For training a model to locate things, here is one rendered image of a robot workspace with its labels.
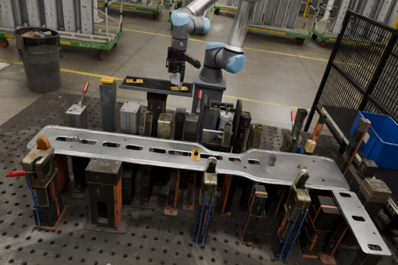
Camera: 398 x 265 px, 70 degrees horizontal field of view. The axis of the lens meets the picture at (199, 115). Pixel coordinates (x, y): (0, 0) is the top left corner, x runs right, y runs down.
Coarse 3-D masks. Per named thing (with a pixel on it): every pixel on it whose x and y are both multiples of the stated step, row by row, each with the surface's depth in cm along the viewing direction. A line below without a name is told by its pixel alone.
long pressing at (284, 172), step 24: (72, 144) 122; (96, 144) 124; (120, 144) 127; (144, 144) 129; (168, 144) 131; (192, 144) 133; (192, 168) 119; (216, 168) 121; (240, 168) 123; (264, 168) 125; (288, 168) 127; (312, 168) 129; (336, 168) 131
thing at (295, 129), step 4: (300, 108) 132; (304, 108) 132; (300, 112) 133; (304, 112) 129; (296, 116) 134; (300, 116) 133; (304, 116) 129; (296, 120) 133; (300, 120) 134; (296, 124) 134; (300, 124) 135; (296, 128) 136; (300, 128) 134; (292, 132) 136; (296, 132) 136; (300, 132) 135; (292, 136) 136; (292, 140) 137; (296, 140) 138
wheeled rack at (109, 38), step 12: (120, 12) 530; (0, 24) 471; (24, 24) 488; (120, 24) 528; (0, 36) 459; (12, 36) 459; (60, 36) 471; (72, 36) 474; (84, 36) 494; (96, 36) 494; (108, 36) 511; (120, 36) 533; (96, 48) 468; (108, 48) 468
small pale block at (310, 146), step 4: (308, 140) 137; (312, 140) 138; (308, 144) 136; (312, 144) 135; (304, 148) 139; (308, 148) 136; (312, 148) 136; (304, 152) 140; (308, 152) 137; (312, 152) 137
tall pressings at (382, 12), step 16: (352, 0) 767; (368, 0) 740; (384, 0) 720; (336, 16) 766; (352, 16) 760; (368, 16) 755; (384, 16) 731; (336, 32) 776; (352, 32) 800; (368, 32) 773
